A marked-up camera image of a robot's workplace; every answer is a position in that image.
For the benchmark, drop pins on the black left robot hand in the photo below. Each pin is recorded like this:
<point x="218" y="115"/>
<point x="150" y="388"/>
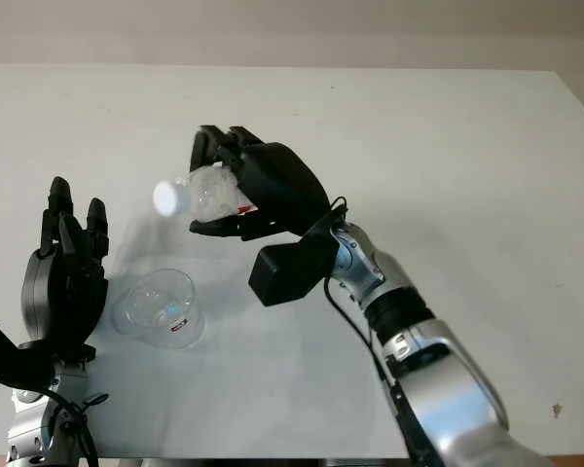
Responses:
<point x="48" y="287"/>

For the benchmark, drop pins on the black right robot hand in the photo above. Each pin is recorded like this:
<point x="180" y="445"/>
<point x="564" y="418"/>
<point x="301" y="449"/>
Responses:
<point x="282" y="190"/>

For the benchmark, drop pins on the clear plastic water bottle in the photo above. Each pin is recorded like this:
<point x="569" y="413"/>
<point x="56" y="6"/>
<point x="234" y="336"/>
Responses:
<point x="204" y="192"/>

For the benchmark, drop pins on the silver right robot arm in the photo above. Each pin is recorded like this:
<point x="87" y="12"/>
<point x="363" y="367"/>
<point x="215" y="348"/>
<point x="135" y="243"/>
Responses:
<point x="433" y="370"/>

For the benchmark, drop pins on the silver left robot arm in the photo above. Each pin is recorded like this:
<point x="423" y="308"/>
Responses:
<point x="39" y="428"/>

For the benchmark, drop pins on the clear glass cup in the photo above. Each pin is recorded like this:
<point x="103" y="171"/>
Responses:
<point x="165" y="311"/>

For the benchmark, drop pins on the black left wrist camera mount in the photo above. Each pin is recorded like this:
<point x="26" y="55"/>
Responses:
<point x="10" y="355"/>

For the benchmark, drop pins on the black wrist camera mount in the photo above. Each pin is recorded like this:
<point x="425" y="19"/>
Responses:
<point x="10" y="355"/>
<point x="292" y="267"/>

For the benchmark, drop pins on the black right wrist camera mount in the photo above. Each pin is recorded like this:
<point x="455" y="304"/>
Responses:
<point x="292" y="267"/>

